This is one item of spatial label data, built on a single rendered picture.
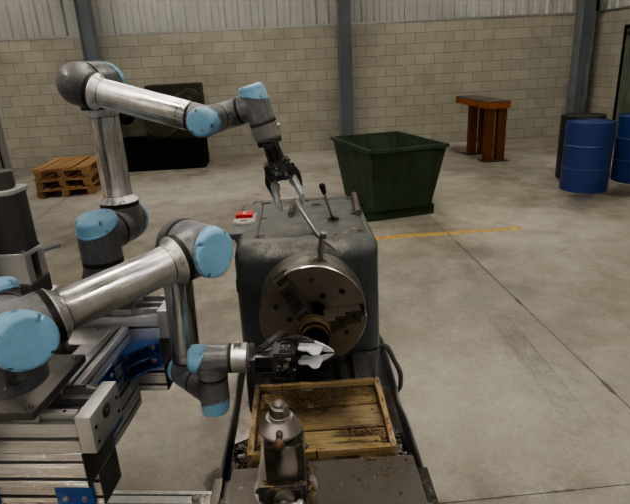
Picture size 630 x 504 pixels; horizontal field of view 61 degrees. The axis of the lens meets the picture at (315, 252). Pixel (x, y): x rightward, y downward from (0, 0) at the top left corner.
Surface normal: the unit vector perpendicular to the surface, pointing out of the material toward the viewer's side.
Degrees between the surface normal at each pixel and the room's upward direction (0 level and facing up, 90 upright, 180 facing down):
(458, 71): 90
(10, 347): 91
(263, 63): 90
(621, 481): 0
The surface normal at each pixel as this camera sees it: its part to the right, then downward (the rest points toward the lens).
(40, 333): 0.60, 0.26
